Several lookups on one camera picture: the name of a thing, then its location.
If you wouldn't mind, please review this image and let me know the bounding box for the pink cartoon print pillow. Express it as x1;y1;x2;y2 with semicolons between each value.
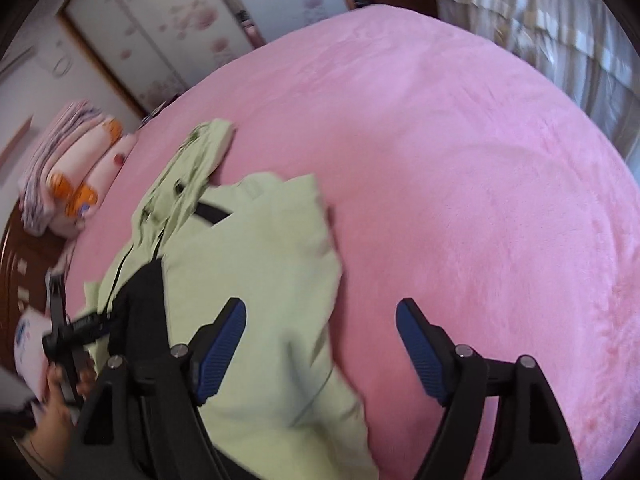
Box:
52;132;139;237
46;115;123;201

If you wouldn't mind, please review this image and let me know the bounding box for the person's left hand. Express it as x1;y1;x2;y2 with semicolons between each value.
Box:
46;364;98;417

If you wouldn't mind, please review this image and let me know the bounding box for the floral sliding door wardrobe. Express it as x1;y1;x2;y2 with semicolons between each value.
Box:
56;0;362;117

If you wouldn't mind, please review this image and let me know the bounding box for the white printed packet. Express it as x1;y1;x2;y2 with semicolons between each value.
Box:
11;309;52;403

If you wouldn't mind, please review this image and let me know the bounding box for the brown wooden headboard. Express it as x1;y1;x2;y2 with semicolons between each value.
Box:
0;205;76;346

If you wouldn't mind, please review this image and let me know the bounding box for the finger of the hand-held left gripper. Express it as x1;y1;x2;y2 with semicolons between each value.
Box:
69;311;120;347

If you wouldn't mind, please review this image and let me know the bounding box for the light green black-lined jacket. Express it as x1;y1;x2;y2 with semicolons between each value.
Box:
82;119;381;480

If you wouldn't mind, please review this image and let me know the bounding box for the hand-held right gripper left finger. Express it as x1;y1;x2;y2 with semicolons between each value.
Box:
62;297;247;480

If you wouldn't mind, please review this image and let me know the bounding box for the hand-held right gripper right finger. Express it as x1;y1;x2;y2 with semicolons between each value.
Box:
396;298;584;480

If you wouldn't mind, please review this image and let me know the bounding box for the pink fleece bed blanket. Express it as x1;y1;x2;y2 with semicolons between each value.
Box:
64;4;640;480

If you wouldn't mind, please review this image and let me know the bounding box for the folded striped pink quilt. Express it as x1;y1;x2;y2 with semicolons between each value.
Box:
19;100;108;235

